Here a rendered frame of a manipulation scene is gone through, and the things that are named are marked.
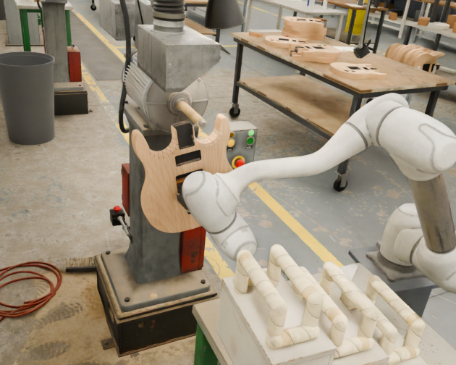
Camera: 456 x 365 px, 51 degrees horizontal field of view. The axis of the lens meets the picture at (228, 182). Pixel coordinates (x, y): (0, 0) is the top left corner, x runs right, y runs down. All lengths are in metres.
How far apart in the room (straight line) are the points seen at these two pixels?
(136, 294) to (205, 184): 1.20
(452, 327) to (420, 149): 1.83
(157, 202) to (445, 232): 0.94
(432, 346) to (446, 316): 1.69
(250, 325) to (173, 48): 0.81
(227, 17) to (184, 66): 0.23
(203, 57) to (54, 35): 3.81
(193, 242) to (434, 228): 1.16
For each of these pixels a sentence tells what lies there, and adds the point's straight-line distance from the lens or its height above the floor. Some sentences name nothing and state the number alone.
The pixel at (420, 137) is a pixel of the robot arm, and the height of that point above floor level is 1.40.
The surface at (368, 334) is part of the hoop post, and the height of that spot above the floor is 1.07.
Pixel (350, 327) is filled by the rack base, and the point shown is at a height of 1.02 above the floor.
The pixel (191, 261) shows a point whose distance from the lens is 2.39.
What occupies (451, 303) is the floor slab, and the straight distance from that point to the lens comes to 3.21.
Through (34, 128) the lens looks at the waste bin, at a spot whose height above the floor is 0.16.
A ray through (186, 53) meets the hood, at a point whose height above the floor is 1.50.
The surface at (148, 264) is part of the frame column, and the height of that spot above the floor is 0.40.
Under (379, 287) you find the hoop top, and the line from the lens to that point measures 1.34.
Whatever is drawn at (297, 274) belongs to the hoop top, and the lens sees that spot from 1.03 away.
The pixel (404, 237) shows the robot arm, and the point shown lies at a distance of 1.89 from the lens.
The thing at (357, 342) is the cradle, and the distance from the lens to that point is 1.15.
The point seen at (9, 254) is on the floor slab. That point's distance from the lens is 3.19.
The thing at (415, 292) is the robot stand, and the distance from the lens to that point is 2.02.
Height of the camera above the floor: 1.83
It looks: 28 degrees down
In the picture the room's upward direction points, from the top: 6 degrees clockwise
